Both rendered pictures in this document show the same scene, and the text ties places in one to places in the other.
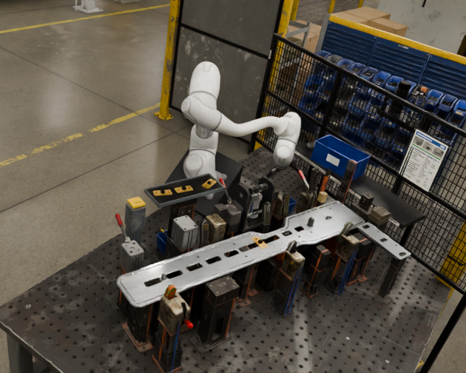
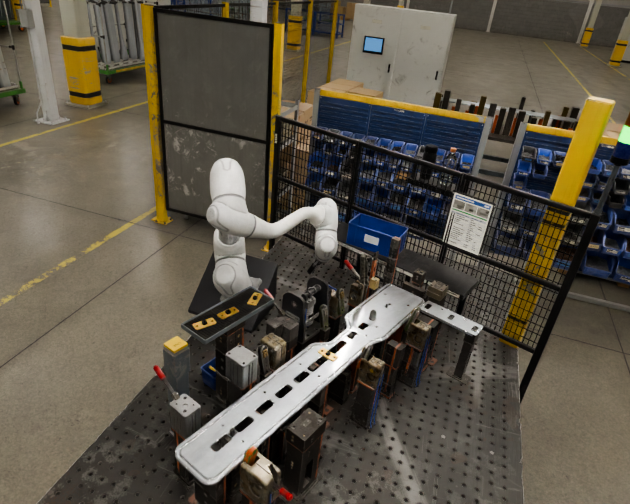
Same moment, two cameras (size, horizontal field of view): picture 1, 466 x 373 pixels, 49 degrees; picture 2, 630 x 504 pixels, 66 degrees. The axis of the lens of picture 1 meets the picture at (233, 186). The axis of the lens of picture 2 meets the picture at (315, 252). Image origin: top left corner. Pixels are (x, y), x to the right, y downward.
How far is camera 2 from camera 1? 55 cm
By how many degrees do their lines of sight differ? 10
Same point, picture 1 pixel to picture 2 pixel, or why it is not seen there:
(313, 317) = (399, 421)
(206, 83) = (230, 184)
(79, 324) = not seen: outside the picture
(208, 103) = (238, 206)
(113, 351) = not seen: outside the picture
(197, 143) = (224, 251)
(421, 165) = (467, 229)
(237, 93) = not seen: hidden behind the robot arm
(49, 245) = (65, 398)
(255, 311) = (337, 433)
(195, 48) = (184, 144)
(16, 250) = (24, 415)
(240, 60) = (236, 149)
